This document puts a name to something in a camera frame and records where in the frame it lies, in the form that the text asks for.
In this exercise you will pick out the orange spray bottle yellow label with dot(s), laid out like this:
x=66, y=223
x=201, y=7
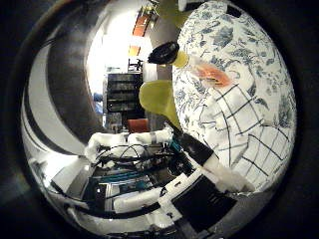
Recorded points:
x=207, y=73

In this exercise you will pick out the white cloth with black grid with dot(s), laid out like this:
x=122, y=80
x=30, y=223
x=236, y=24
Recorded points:
x=246, y=132

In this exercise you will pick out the orange box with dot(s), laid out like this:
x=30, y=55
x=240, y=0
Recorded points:
x=138, y=125

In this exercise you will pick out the yellow-green shell chair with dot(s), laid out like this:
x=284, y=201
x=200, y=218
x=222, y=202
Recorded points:
x=156, y=99
x=171, y=11

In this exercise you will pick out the black shelf cabinet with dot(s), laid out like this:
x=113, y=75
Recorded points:
x=123, y=93

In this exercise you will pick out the blue floral white tablecloth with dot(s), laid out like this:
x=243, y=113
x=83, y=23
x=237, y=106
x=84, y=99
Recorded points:
x=229, y=40

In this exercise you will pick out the orange wall panel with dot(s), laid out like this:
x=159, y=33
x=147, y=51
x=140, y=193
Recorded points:
x=141, y=25
x=134, y=50

